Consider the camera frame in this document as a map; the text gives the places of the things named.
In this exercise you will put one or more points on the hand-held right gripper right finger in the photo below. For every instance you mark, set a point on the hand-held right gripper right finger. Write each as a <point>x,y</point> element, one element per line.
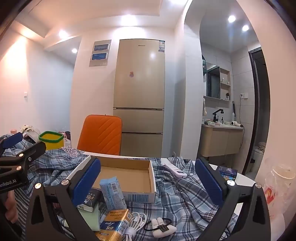
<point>208,183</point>

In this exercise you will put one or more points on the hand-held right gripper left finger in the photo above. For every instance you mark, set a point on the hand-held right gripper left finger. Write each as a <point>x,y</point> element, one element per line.
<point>86,183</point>

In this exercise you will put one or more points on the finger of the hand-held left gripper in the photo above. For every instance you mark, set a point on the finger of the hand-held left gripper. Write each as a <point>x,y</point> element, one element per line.
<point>13,140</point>
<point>30,151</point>

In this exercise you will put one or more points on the black cigarette box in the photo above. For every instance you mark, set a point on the black cigarette box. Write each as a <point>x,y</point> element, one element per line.
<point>93,199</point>

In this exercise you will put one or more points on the blue tissue packet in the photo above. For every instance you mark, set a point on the blue tissue packet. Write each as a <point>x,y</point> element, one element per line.
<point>113,192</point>

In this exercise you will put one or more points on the shallow cardboard box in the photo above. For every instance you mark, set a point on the shallow cardboard box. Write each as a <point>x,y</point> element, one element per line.
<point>129,178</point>

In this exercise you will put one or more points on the gold blue cigarette pack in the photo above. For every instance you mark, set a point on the gold blue cigarette pack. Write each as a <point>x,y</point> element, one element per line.
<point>113,224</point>

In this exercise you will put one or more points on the white earbuds case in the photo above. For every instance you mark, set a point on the white earbuds case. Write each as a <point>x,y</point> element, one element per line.
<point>159,233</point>

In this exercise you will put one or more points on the person's left hand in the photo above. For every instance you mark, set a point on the person's left hand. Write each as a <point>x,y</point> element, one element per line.
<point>10,205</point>

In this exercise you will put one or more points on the pink roll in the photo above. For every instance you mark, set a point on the pink roll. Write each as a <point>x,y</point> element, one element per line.
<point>13,131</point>

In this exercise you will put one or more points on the white grey bag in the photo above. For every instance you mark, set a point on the white grey bag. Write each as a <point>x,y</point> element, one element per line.
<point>31,134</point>

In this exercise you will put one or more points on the dark blue cigarette box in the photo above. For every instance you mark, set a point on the dark blue cigarette box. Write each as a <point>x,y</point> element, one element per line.
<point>227,172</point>

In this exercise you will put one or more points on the yellow bin with green rim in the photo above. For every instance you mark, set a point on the yellow bin with green rim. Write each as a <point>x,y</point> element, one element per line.
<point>52,143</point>

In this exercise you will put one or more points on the blue plaid shirt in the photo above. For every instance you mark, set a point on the blue plaid shirt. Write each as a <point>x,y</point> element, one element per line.
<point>180,197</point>

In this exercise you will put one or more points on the white remote control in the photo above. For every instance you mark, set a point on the white remote control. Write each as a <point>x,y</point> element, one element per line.
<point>175,172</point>

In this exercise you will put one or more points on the silver rhinestone pouch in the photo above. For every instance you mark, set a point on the silver rhinestone pouch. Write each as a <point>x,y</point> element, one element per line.
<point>69,151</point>

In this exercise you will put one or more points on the beige vanity cabinet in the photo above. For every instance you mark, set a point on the beige vanity cabinet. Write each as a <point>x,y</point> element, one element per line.
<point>219,139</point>

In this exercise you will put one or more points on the orange chair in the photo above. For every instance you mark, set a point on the orange chair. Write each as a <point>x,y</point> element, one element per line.
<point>99,134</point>

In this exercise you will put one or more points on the white hair dryer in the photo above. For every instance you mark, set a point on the white hair dryer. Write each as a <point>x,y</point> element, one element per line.
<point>235,123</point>

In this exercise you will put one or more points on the black faucet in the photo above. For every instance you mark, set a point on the black faucet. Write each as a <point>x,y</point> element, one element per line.
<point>217,114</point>

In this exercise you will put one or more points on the clear plastic bag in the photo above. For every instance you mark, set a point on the clear plastic bag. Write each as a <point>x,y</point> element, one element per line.
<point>281,180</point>

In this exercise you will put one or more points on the beige hanging brush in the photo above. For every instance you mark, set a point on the beige hanging brush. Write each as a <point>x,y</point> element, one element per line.
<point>204,109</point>

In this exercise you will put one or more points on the black hair straightener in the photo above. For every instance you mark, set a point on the black hair straightener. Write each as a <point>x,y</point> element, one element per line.
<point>233,111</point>

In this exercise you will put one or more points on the bathroom mirror cabinet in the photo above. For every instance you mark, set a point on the bathroom mirror cabinet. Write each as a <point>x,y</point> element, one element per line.
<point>214,81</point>

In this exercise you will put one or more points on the beige refrigerator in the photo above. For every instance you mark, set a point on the beige refrigerator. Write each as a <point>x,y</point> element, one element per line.
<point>138,92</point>

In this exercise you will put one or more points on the ceiling spotlight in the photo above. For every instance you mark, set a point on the ceiling spotlight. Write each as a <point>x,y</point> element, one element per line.
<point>231,19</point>
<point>245,28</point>
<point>62,34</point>
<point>74,50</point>

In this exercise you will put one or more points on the green hanging bag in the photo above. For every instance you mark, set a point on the green hanging bag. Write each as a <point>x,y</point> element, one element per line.
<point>203,67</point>

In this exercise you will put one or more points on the fridge energy label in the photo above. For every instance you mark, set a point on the fridge energy label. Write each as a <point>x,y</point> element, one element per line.
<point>162,46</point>

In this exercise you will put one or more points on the dark door frame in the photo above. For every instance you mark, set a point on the dark door frame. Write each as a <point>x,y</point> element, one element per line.
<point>252,104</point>

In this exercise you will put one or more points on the white wall socket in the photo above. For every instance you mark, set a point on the white wall socket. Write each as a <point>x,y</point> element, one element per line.
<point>244,96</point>

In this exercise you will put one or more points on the grey wall panel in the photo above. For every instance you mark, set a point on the grey wall panel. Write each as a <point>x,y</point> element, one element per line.
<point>100,53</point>

